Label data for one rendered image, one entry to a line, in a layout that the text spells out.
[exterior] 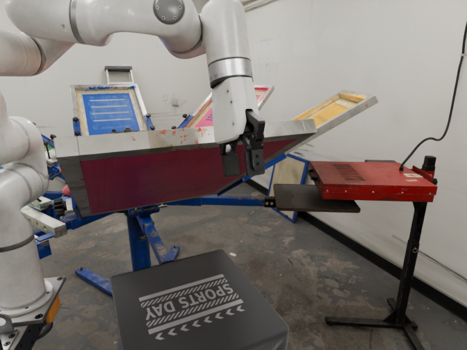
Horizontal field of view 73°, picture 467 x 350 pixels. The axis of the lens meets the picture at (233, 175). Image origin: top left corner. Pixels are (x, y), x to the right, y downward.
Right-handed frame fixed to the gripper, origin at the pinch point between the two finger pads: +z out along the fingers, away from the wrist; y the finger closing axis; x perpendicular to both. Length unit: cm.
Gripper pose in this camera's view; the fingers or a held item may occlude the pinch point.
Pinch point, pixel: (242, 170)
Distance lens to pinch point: 55.0
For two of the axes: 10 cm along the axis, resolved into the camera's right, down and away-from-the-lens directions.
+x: 9.0, -1.3, 4.2
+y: 4.2, -0.1, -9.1
